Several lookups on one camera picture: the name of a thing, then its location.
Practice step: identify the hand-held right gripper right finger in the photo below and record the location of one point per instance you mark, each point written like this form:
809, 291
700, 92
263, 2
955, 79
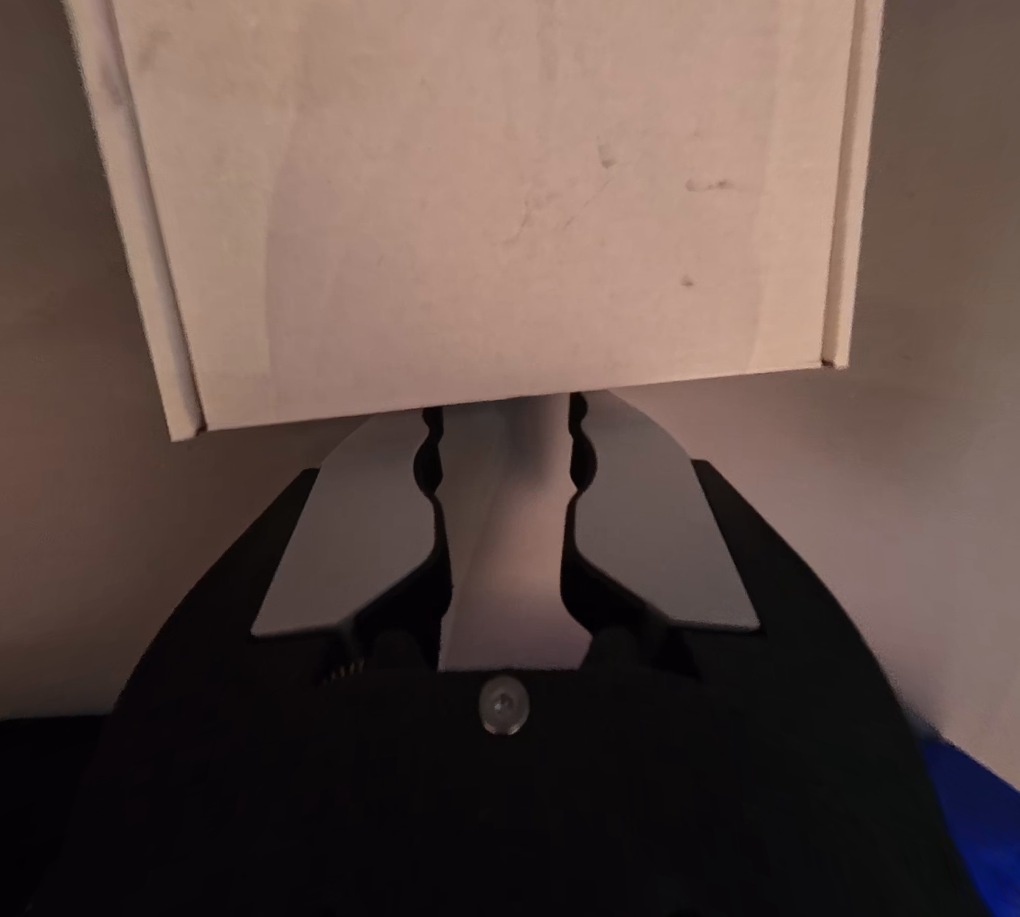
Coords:
653, 534

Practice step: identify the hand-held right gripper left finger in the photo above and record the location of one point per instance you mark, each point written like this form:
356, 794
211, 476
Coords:
358, 534

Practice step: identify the white cardboard mailer box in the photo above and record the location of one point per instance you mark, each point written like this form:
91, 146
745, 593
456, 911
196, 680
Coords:
478, 136

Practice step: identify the blue plastic bin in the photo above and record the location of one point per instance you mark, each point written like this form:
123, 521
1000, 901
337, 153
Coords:
980, 837

